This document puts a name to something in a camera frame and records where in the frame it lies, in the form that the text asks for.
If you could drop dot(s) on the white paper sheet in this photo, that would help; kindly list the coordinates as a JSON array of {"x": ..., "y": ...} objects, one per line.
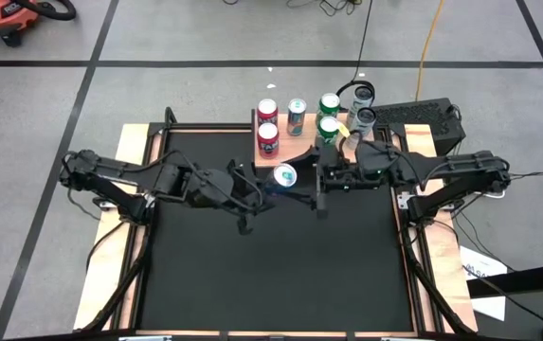
[{"x": 477, "y": 263}]

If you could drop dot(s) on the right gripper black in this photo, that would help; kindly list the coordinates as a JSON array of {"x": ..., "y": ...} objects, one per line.
[{"x": 361, "y": 170}]

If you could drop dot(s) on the black board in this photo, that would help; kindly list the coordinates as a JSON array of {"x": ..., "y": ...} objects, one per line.
[{"x": 527, "y": 279}]

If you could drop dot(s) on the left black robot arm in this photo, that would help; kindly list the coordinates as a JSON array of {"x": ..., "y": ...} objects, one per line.
[{"x": 110, "y": 168}]

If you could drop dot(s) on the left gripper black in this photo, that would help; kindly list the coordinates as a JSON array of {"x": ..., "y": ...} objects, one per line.
[{"x": 219, "y": 189}]

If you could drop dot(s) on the silver mounting bracket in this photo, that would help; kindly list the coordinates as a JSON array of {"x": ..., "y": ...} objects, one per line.
[{"x": 403, "y": 202}]

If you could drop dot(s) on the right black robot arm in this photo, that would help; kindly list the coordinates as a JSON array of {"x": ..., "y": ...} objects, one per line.
[{"x": 465, "y": 166}]

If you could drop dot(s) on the short black frame strut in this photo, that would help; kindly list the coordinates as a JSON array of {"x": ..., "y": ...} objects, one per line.
[{"x": 170, "y": 120}]

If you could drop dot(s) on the green Sprite can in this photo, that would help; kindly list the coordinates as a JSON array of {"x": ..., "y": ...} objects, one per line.
[
  {"x": 329, "y": 128},
  {"x": 329, "y": 102}
]

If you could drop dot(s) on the tall grey beverage can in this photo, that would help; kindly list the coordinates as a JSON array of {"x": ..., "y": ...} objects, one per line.
[
  {"x": 365, "y": 118},
  {"x": 363, "y": 95}
]

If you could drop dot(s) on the wooden shelf with black legs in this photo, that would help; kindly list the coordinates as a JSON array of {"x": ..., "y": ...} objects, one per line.
[{"x": 299, "y": 147}]

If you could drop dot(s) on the red Fanta can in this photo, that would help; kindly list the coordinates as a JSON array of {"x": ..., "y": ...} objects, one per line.
[
  {"x": 267, "y": 108},
  {"x": 268, "y": 142}
]

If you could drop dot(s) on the black table mat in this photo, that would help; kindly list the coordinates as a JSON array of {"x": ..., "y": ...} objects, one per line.
[{"x": 276, "y": 274}]

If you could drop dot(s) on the slim teal beverage can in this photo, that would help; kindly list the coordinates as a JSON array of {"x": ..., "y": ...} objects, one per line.
[{"x": 296, "y": 118}]

